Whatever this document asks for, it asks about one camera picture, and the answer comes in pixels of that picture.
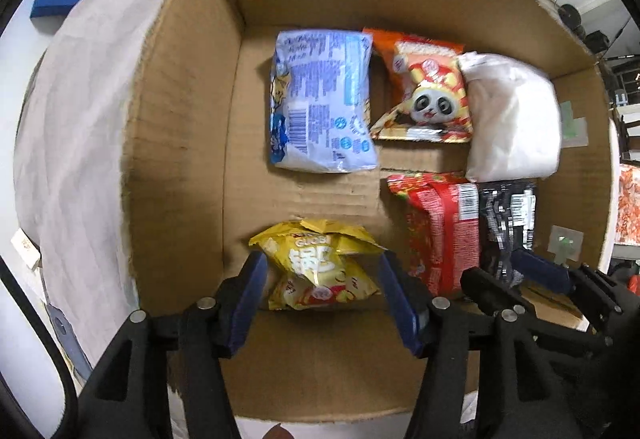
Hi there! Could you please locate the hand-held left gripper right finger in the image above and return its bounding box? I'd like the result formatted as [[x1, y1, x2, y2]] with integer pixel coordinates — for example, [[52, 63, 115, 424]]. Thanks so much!
[[377, 251, 571, 439]]

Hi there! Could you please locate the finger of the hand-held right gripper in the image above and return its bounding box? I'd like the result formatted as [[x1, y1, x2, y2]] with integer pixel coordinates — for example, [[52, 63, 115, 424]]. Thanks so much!
[[511, 249, 640, 350], [460, 266, 532, 317]]

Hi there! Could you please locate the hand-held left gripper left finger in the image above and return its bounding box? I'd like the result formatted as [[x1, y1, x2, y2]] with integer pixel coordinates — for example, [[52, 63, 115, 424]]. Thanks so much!
[[75, 250, 269, 439]]

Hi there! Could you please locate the black patterned packet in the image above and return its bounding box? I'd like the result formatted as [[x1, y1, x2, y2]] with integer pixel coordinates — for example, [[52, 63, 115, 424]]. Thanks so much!
[[477, 179, 538, 287]]

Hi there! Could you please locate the yellow panda snack packet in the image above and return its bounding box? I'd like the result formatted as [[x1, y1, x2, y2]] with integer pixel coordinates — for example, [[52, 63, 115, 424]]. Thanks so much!
[[248, 217, 388, 311]]

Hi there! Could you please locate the red snack packet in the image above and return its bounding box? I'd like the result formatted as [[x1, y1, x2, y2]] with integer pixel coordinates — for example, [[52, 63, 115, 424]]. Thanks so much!
[[386, 171, 482, 299]]

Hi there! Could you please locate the cardboard box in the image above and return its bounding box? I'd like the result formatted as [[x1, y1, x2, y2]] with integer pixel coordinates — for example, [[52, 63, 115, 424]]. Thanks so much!
[[120, 0, 621, 425]]

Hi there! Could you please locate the white soft packet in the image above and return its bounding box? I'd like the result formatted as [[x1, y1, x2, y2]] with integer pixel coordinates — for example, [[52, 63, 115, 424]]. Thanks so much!
[[457, 51, 562, 184]]

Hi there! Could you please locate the light blue snack packet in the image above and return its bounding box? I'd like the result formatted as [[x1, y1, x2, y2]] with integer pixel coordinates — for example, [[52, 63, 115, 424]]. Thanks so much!
[[269, 30, 378, 174]]

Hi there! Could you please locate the orange panda snack packet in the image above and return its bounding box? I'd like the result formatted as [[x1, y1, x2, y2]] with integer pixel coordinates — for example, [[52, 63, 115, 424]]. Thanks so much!
[[362, 28, 475, 144]]

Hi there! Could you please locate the orange floral towel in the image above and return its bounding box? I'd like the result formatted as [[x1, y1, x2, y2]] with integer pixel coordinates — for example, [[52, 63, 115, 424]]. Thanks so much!
[[619, 166, 640, 242]]

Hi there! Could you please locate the blue smartphone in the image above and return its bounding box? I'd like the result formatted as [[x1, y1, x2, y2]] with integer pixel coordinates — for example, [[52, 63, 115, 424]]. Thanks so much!
[[49, 314, 94, 381]]

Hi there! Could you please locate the small white box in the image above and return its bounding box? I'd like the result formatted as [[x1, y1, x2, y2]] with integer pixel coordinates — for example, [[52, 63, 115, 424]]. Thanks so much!
[[10, 228, 42, 271]]

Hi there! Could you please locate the black speaker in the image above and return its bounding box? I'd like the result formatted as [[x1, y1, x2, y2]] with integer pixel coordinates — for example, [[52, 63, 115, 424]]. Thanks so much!
[[585, 31, 611, 54]]

